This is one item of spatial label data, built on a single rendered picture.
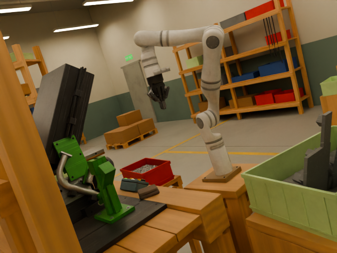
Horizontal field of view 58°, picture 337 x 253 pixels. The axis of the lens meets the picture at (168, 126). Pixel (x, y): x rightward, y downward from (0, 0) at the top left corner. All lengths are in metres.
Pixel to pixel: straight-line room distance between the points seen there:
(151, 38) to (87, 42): 10.64
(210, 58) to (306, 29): 5.39
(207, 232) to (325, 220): 0.43
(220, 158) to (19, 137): 0.99
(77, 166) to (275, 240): 0.96
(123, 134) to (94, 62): 4.88
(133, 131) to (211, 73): 6.54
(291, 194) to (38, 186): 0.80
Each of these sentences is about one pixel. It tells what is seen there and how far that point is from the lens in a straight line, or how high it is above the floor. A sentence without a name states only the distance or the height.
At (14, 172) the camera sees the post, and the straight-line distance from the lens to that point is 0.86.
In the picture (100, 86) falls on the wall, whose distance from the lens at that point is 11.82.
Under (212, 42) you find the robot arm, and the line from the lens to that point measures 1.33.
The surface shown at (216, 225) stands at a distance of 1.31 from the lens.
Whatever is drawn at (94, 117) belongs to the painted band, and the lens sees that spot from 11.55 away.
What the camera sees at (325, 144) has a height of 1.05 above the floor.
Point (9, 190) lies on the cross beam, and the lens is 0.96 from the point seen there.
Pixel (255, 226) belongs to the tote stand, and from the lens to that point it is 1.30.
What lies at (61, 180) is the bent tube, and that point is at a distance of 1.53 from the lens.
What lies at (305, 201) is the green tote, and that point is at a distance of 1.12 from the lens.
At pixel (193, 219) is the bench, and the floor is 0.88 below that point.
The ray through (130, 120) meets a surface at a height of 0.56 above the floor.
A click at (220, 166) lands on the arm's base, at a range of 1.57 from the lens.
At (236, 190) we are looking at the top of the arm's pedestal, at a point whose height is 0.85.
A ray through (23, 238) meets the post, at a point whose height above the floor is 1.01.
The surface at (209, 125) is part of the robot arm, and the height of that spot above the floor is 1.13.
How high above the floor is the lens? 1.43
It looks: 9 degrees down
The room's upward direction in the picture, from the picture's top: 17 degrees counter-clockwise
